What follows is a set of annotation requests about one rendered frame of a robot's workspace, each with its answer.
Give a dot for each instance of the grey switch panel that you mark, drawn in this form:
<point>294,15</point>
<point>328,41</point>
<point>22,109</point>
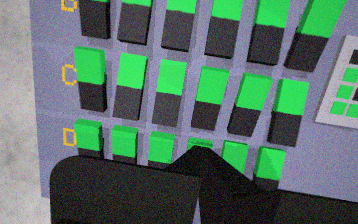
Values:
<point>271,86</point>

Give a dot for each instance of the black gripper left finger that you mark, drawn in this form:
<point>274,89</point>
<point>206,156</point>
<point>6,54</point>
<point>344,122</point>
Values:
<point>102,191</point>

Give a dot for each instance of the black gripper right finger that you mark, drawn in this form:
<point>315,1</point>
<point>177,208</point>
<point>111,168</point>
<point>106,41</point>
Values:
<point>227,196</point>

